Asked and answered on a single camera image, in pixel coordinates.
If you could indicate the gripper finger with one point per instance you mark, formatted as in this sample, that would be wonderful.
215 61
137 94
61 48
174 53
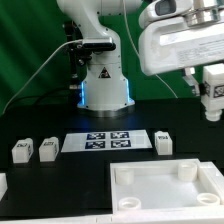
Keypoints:
191 81

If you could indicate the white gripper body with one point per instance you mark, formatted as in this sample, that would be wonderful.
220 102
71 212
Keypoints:
169 45

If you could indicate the white square tabletop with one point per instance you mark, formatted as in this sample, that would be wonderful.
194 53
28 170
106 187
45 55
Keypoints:
163 184

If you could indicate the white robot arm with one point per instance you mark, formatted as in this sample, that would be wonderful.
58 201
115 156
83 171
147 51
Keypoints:
106 89

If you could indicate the paper sheet with AprilTags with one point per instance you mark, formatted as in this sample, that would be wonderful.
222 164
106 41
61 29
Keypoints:
102 141

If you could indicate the white obstacle bar left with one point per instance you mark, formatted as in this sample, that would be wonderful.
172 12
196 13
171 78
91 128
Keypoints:
3 185

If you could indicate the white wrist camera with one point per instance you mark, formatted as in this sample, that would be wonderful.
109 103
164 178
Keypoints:
162 9

